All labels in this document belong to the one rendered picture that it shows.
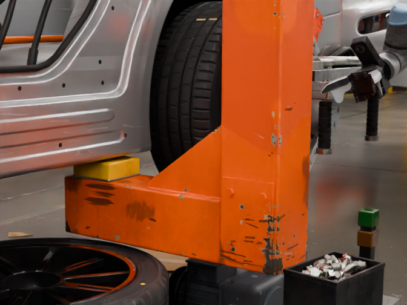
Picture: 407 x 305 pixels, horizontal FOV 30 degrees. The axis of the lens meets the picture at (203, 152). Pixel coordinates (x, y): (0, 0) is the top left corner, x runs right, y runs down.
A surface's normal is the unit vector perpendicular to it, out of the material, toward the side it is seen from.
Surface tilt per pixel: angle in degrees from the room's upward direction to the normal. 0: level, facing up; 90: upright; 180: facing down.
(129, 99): 90
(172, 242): 90
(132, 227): 90
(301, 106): 90
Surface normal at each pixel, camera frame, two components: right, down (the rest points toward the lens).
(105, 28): 0.82, 0.09
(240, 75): -0.57, 0.12
